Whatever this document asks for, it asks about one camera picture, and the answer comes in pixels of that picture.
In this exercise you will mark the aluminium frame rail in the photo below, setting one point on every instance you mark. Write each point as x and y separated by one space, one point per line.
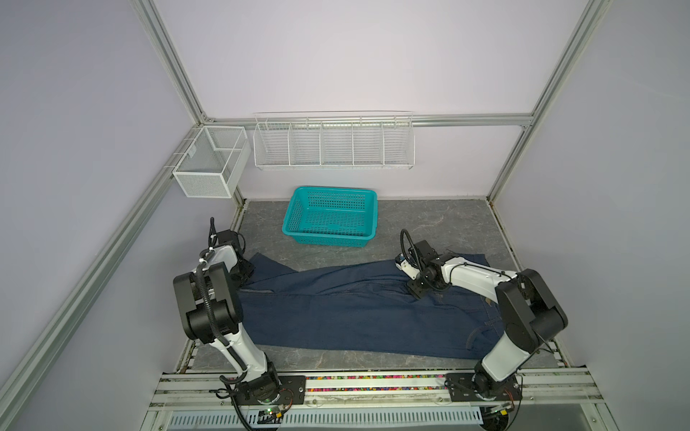
361 117

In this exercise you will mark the small white mesh box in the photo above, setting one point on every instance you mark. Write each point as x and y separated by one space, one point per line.
212 165

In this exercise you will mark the long white wire shelf basket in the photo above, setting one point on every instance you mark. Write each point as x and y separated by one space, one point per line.
334 146

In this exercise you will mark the colourful bead strip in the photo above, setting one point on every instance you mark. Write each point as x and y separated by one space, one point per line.
385 382

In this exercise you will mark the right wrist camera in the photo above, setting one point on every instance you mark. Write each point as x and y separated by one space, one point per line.
406 267

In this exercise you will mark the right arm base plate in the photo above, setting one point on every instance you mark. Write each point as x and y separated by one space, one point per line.
458 387

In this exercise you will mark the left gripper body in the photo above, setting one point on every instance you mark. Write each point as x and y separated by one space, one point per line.
241 272

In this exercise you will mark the teal plastic basket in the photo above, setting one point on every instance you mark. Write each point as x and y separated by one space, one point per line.
332 216

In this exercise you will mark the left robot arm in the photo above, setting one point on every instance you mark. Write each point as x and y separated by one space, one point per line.
211 312

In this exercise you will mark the white slotted cable duct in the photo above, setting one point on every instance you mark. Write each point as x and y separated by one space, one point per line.
303 419

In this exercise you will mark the dark blue denim trousers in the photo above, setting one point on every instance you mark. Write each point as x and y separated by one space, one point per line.
364 307

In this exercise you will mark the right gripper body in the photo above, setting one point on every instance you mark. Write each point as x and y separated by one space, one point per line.
419 285

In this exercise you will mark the green circuit board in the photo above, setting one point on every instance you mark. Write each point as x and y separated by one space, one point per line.
269 416

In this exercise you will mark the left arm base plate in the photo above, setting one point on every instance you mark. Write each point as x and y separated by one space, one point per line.
292 389

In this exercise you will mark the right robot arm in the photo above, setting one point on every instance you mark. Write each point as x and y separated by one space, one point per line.
530 314

